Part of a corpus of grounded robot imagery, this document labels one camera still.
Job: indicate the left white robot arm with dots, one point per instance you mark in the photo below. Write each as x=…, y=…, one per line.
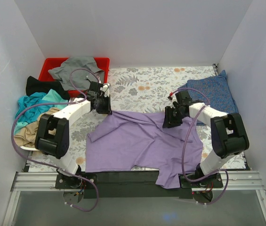
x=53, y=134

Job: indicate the blue checkered folded shirt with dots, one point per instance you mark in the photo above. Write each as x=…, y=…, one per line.
x=216, y=89

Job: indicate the red plastic bin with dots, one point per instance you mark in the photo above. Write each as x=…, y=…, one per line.
x=50, y=63

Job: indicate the black shirt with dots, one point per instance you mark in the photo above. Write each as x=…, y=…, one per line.
x=34, y=85

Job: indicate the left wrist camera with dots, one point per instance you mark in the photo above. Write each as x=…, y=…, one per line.
x=106, y=89

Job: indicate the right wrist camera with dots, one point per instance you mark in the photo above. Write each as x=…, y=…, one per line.
x=173, y=99

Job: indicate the aluminium frame rail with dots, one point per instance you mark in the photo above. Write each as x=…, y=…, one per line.
x=46, y=181

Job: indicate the floral table mat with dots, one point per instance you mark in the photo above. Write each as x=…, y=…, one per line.
x=145, y=90

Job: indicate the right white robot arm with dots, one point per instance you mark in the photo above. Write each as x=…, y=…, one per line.
x=228, y=134

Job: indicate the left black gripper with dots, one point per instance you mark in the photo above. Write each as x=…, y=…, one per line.
x=105, y=105

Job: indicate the teal shirt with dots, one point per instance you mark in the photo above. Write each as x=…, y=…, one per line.
x=32, y=114

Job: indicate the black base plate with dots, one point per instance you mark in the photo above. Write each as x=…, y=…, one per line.
x=137, y=184

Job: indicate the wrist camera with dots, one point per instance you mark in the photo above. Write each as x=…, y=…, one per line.
x=173, y=99
x=106, y=89

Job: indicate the grey collared shirt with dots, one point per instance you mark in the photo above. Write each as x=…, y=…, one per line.
x=77, y=72

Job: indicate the purple t shirt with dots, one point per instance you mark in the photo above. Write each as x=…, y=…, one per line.
x=124, y=140

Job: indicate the white oval basket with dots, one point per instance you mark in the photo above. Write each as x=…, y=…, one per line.
x=29, y=148

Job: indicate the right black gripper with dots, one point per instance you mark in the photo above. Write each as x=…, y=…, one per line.
x=169, y=117

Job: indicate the beige shirt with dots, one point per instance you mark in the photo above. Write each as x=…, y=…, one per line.
x=51, y=111

